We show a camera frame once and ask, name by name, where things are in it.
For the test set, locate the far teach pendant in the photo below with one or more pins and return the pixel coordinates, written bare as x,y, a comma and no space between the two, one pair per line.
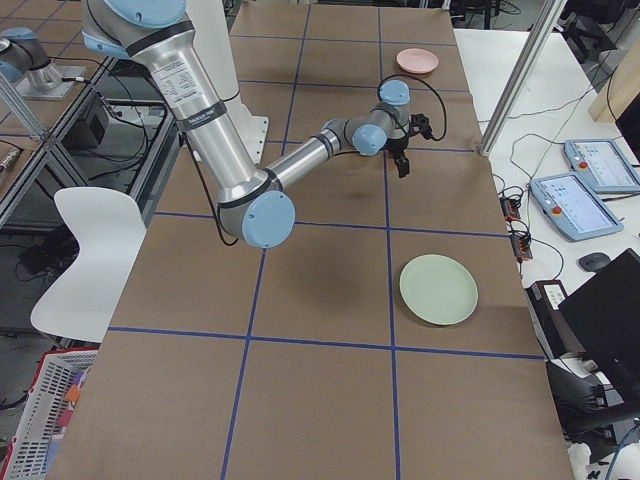
601,164

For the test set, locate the teach pendant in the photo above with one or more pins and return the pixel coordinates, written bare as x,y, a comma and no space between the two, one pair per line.
601,164
574,208

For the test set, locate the green plate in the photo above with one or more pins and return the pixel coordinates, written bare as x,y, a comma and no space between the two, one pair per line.
438,289

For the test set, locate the pink plate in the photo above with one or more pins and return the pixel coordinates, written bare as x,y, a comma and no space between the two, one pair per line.
417,61

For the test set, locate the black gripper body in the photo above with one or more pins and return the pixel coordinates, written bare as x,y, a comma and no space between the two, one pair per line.
398,146

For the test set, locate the aluminium frame post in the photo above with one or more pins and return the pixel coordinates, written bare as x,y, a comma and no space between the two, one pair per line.
533,46

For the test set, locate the orange terminal block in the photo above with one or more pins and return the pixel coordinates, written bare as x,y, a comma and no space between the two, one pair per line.
510,208

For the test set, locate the black laptop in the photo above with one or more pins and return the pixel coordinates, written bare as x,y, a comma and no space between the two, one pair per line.
603,314

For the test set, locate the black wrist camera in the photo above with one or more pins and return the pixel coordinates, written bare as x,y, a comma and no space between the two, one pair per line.
419,124

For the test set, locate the white chair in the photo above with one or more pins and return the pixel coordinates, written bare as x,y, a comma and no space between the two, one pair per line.
109,230

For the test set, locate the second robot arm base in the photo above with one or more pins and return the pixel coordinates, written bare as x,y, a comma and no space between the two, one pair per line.
26,64

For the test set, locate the white plastic basket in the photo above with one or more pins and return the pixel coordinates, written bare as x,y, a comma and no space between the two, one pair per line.
47,411

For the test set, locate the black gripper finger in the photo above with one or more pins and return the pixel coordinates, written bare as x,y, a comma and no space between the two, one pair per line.
399,162
407,166

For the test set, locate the near teach pendant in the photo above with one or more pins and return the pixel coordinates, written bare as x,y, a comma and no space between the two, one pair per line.
574,208

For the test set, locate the black computer mouse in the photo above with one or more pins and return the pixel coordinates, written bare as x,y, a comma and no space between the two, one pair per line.
594,262

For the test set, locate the black power adapter box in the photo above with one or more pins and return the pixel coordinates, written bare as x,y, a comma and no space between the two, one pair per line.
89,128

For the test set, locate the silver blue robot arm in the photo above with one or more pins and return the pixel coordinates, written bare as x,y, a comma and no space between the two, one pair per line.
185,47

